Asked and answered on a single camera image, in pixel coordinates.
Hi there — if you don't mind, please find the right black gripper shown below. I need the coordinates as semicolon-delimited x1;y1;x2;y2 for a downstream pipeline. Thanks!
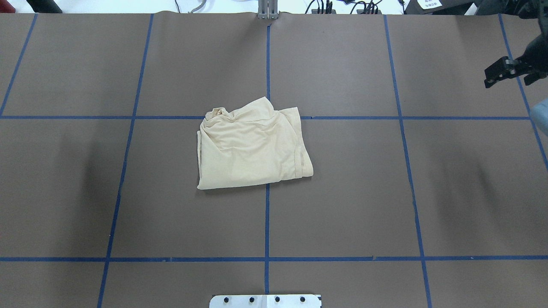
484;0;548;89

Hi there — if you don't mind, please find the cream long sleeve shirt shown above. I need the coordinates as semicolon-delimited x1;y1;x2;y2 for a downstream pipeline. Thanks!
197;97;314;190

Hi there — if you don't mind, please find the aluminium frame post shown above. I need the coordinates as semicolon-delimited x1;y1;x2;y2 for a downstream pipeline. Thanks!
258;0;280;20

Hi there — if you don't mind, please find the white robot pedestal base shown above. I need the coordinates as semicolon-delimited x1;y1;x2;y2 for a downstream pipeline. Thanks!
209;294;322;308

